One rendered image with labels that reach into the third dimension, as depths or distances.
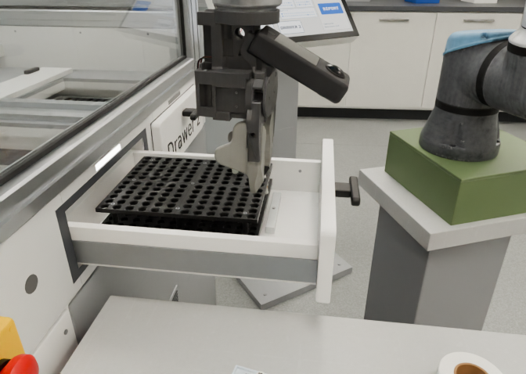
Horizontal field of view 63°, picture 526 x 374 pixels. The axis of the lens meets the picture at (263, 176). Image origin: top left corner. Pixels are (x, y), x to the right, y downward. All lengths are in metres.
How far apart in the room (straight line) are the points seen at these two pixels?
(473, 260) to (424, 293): 0.12
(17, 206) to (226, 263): 0.24
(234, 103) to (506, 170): 0.57
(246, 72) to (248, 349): 0.34
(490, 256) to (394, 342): 0.47
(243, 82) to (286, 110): 1.19
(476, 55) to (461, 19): 2.86
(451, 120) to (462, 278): 0.35
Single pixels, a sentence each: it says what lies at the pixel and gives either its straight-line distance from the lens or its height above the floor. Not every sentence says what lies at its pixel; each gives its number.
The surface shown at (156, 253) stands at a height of 0.86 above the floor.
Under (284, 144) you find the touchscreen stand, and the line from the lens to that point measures 1.70.
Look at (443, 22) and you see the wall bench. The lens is 3.67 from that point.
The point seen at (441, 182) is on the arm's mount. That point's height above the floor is 0.83.
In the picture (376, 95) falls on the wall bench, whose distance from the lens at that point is 3.68.
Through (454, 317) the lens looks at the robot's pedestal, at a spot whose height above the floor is 0.48.
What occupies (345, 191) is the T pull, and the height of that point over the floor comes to 0.91.
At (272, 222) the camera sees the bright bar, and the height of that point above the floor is 0.85.
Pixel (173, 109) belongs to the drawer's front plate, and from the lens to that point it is 0.91.
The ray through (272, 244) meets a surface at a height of 0.89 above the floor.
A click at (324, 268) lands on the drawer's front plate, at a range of 0.52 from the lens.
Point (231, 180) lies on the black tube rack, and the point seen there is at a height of 0.90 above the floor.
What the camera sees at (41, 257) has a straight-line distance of 0.57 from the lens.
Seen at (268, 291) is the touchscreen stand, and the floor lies 0.03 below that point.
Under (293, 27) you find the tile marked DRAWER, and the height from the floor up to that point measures 1.00.
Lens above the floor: 1.20
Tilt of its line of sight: 27 degrees down
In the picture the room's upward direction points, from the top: straight up
